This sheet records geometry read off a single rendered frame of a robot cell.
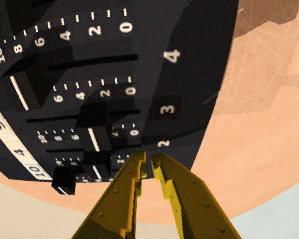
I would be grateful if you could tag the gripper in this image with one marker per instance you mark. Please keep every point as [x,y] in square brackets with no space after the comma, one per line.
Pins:
[197,213]

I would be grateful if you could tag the black lighting desk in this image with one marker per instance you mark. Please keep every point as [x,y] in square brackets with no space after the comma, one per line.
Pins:
[79,72]

